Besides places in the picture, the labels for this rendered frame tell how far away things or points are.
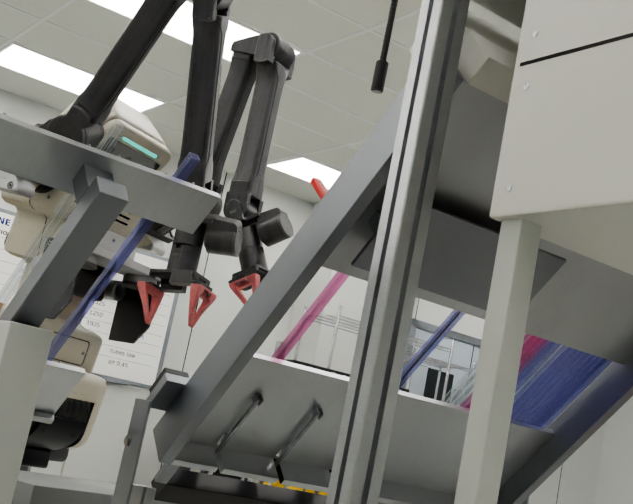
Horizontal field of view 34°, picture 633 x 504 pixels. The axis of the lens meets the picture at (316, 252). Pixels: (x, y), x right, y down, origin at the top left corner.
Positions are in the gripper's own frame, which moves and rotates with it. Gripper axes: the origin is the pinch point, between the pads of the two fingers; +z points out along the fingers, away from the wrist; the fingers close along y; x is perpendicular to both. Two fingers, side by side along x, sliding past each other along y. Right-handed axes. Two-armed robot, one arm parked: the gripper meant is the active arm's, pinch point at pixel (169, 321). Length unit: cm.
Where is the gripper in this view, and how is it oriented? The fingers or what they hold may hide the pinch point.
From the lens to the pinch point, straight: 197.8
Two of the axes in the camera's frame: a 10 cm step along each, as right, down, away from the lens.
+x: -4.0, -3.6, -8.4
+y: -9.0, -0.3, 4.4
